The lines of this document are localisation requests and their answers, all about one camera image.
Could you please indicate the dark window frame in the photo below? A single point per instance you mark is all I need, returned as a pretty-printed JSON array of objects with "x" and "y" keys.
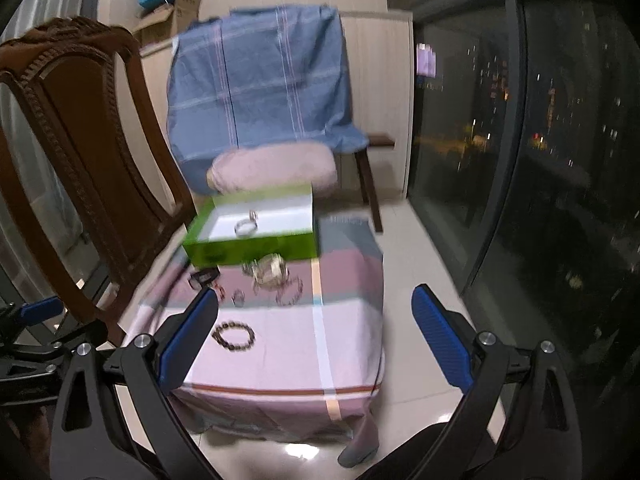
[{"x": 507, "y": 110}]

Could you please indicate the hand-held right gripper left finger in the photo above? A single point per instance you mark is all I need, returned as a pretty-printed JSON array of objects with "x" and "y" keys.
[{"x": 190, "y": 332}]

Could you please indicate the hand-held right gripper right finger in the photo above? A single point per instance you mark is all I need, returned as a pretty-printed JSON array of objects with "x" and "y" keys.
[{"x": 440, "y": 340}]

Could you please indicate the blue plaid cloth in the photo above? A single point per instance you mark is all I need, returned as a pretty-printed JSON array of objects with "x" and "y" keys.
[{"x": 260, "y": 75}]

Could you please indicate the pink pillow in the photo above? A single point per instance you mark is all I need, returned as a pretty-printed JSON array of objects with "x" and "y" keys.
[{"x": 270, "y": 165}]

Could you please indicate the green cardboard box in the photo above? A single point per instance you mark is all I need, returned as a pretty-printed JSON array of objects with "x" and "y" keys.
[{"x": 240, "y": 252}]

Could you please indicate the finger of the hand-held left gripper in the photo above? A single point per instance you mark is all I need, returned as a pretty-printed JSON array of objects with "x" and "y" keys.
[{"x": 40, "y": 310}]

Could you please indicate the dark wooden armchair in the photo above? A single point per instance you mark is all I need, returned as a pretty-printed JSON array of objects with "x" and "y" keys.
[{"x": 367, "y": 180}]

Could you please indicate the brown cardboard box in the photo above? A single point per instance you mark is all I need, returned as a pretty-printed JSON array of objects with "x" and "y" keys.
[{"x": 185, "y": 15}]

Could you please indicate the carved wooden chair back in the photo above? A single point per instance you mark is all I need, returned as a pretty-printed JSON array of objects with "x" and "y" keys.
[{"x": 90, "y": 135}]

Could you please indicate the pink plaid table cover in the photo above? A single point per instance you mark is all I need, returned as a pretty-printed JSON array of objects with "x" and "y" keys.
[{"x": 300, "y": 350}]

